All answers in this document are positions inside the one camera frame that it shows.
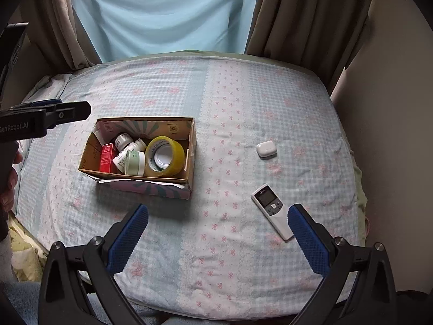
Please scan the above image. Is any black-lidded white cream jar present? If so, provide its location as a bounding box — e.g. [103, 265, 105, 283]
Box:
[114, 133, 134, 153]

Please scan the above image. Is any yellow tape roll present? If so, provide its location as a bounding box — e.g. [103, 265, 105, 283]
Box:
[145, 136, 186, 178]

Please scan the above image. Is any brown curtain left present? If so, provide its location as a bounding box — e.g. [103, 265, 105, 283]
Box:
[20, 0, 101, 73]

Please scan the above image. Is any white pill bottle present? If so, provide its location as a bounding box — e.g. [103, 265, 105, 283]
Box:
[112, 138, 147, 173]

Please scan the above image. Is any light blue sheer curtain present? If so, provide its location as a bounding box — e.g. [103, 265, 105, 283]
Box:
[72, 0, 255, 62]

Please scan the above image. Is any open cardboard box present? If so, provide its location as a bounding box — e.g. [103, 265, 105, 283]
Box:
[78, 117, 197, 200]

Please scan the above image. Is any red cardboard box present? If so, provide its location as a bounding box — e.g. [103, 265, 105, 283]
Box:
[99, 142, 115, 173]

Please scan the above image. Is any green-lidded small jar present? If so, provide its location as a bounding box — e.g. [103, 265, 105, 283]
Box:
[125, 150, 145, 176]

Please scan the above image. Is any person's left hand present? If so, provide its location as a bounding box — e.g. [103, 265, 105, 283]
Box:
[1, 150, 24, 213]

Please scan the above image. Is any checkered floral bedsheet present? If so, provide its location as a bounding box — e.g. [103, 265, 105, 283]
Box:
[14, 54, 366, 320]

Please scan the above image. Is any white remote control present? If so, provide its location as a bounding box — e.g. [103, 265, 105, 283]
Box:
[251, 184, 294, 241]

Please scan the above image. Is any brown curtain right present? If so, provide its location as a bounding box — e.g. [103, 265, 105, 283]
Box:
[245, 0, 372, 92]

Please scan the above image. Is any white-lidded jar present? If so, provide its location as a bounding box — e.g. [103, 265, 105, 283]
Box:
[153, 144, 172, 170]

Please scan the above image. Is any brown curtain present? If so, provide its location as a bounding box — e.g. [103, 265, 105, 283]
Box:
[20, 0, 101, 73]
[245, 0, 372, 92]

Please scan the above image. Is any white earbud case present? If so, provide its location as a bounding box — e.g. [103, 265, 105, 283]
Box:
[255, 140, 277, 159]

